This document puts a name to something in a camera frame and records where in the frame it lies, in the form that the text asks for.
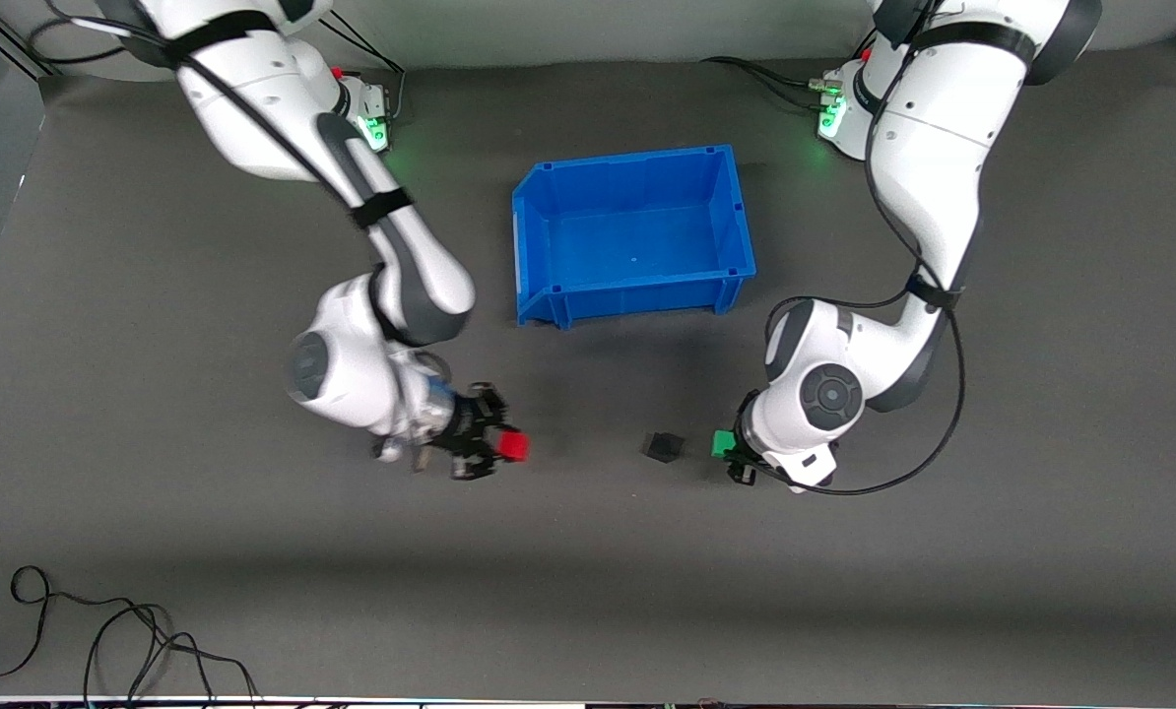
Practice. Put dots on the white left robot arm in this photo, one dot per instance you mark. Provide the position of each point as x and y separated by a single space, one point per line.
943 148

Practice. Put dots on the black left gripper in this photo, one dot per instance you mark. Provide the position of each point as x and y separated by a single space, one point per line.
741 463

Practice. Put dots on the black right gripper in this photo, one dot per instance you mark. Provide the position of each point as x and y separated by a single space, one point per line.
469 427

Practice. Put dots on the small green cube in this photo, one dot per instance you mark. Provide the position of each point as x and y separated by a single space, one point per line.
721 444

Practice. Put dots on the dark grey table mat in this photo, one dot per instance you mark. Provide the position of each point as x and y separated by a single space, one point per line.
588 571

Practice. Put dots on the small red cube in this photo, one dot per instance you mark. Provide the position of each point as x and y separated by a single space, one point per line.
513 448

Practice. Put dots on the small black cube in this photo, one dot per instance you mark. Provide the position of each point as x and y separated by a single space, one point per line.
663 448

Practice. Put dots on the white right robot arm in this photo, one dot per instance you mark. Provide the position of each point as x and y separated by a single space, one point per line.
253 118

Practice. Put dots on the blue plastic storage bin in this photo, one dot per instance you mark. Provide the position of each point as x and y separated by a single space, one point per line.
637 236

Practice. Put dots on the aluminium frame rail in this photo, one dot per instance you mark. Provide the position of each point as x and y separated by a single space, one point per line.
17 49

